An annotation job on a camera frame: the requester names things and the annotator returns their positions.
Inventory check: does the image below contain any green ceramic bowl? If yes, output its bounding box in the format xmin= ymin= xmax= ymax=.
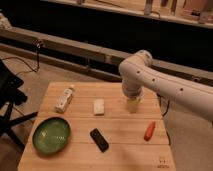
xmin=32 ymin=117 xmax=71 ymax=155

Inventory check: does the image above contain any black cable on floor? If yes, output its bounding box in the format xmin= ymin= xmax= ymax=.
xmin=0 ymin=39 xmax=45 ymax=76

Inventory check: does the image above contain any white plastic bottle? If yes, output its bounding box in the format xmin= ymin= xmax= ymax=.
xmin=54 ymin=85 xmax=74 ymax=113

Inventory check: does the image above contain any translucent plastic cup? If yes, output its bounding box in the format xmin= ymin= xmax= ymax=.
xmin=127 ymin=93 xmax=143 ymax=106

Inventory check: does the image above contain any cream rubber pusher tip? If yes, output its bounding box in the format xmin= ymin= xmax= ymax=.
xmin=128 ymin=98 xmax=140 ymax=113

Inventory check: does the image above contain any orange carrot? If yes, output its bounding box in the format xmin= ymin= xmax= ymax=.
xmin=144 ymin=122 xmax=156 ymax=141

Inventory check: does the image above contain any black tripod stand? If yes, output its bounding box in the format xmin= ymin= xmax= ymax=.
xmin=0 ymin=60 xmax=37 ymax=150

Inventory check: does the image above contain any white soap bar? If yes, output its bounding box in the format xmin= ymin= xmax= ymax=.
xmin=93 ymin=99 xmax=105 ymax=116

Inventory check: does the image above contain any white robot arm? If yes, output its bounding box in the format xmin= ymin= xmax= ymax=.
xmin=119 ymin=50 xmax=213 ymax=122

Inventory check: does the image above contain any black phone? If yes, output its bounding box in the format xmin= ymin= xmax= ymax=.
xmin=90 ymin=128 xmax=109 ymax=152

